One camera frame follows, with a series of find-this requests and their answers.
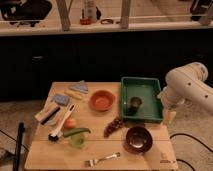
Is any small metal cup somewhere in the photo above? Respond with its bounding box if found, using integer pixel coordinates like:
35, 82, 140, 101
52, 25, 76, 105
130, 97, 142, 112

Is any wooden block with black strip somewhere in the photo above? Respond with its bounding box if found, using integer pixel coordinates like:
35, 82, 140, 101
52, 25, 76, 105
35, 102, 60, 125

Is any blue sponge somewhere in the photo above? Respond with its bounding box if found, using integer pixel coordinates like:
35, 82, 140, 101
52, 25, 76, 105
53, 94, 69, 106

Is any red apple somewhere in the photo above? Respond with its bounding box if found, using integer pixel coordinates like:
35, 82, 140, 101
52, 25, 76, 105
64, 118, 77, 129

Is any orange bowl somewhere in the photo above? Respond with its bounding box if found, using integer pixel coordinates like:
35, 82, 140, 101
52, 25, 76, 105
89, 90, 115, 112

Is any yellow stick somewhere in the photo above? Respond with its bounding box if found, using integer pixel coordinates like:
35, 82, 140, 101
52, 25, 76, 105
65, 89, 82, 100

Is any bunch of dark grapes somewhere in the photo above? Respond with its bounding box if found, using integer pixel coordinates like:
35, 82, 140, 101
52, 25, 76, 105
104, 118, 124, 138

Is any small green cup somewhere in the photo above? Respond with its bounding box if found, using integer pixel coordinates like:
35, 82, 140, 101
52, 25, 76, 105
69, 133, 85, 148

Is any green plastic tray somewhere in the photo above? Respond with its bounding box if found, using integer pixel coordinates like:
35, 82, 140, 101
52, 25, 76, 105
120, 77, 163, 123

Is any black bag on shelf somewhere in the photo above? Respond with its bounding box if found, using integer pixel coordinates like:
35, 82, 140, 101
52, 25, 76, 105
0, 0, 52, 27

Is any yellow gripper tip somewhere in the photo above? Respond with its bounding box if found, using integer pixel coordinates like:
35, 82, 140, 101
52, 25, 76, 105
163, 109, 176, 125

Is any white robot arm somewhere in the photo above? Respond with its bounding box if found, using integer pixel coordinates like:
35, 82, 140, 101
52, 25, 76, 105
158, 62, 213, 115

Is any black pole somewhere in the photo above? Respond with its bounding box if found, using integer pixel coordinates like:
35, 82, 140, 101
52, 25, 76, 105
13, 122, 25, 171

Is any grey blue triangular wedge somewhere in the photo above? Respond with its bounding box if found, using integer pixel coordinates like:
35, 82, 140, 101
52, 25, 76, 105
69, 80, 88, 94

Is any white bottle on shelf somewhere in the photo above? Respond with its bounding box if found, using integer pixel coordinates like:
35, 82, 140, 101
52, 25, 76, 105
84, 0, 97, 23

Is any green pea pod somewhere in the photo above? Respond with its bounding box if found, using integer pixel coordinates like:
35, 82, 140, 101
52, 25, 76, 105
63, 128, 91, 138

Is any silver fork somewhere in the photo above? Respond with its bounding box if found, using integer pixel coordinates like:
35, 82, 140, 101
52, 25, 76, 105
84, 152, 121, 167

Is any black cable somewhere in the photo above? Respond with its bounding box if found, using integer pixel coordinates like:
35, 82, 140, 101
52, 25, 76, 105
169, 132, 213, 171

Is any dark brown bowl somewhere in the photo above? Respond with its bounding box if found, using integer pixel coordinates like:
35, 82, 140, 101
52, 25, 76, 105
125, 126, 153, 154

